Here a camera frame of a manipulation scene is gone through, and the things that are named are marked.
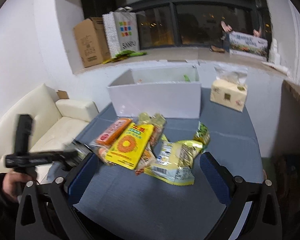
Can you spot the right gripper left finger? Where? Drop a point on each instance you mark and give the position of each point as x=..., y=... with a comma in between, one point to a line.
x=80, y=177

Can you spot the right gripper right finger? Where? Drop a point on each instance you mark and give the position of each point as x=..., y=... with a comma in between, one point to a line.
x=217, y=176

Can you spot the round pastry pack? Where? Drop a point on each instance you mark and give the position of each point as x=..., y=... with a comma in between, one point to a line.
x=101, y=151
x=158, y=122

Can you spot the green yellow chip bag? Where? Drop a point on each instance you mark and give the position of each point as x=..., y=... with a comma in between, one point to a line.
x=174, y=163

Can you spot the yellow snack box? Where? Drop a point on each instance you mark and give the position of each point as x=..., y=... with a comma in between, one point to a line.
x=127, y=150

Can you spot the orange snack pack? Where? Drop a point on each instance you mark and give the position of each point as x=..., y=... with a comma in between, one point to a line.
x=109, y=135

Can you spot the orange white packet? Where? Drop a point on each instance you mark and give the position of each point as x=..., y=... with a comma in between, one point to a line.
x=146, y=159

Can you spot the yellow jelly cup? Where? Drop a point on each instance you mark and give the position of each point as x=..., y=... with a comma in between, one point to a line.
x=144, y=118

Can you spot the black left sleeve forearm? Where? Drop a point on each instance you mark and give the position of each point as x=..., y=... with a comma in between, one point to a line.
x=8, y=214

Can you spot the left hand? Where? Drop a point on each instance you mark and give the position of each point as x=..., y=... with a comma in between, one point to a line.
x=11, y=181

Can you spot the small green pea bag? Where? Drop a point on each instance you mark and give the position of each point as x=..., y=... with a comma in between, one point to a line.
x=201, y=137

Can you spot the cream leather sofa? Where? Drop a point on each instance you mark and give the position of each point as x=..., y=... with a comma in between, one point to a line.
x=55, y=123

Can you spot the tissue pack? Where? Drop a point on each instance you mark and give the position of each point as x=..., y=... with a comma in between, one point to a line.
x=229, y=88

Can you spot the white storage box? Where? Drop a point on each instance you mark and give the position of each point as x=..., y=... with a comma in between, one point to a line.
x=173, y=91

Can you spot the printed box on sill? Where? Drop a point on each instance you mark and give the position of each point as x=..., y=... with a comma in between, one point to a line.
x=248, y=45

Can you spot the brown cardboard box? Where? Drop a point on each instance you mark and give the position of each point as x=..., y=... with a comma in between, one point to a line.
x=91, y=41

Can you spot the green packets on sill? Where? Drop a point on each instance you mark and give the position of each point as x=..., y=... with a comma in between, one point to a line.
x=125, y=54

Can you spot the white Sanfu shopping bag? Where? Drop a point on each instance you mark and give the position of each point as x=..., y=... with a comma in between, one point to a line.
x=121, y=30

